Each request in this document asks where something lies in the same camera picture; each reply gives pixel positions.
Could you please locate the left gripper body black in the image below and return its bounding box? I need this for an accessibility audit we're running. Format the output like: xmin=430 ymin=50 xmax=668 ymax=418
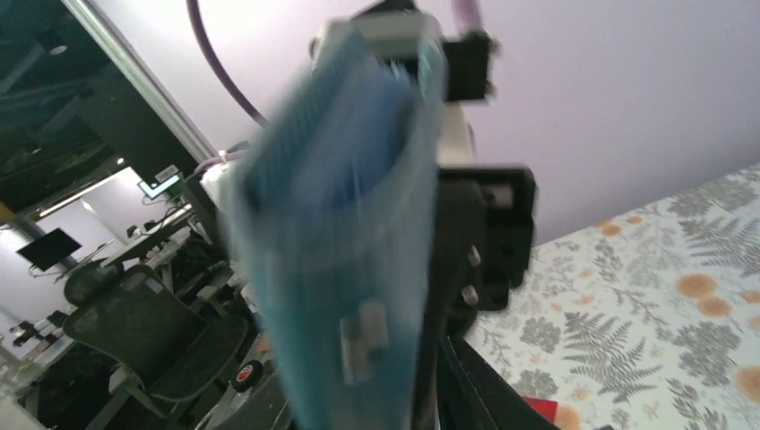
xmin=427 ymin=166 xmax=537 ymax=338

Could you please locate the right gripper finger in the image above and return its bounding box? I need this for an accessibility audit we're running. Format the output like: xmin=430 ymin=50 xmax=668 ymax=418
xmin=436 ymin=338 xmax=556 ymax=430

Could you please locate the teal leather card holder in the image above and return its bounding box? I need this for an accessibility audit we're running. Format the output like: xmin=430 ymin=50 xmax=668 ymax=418
xmin=225 ymin=25 xmax=446 ymax=429

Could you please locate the floral table mat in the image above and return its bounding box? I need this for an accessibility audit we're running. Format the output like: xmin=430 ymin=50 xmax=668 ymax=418
xmin=467 ymin=166 xmax=759 ymax=429

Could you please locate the black office chair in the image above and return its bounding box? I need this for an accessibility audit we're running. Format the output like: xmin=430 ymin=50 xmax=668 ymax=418
xmin=63 ymin=261 xmax=250 ymax=406

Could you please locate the dark monitor screen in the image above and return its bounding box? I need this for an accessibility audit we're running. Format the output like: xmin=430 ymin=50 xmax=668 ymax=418
xmin=16 ymin=228 xmax=82 ymax=271

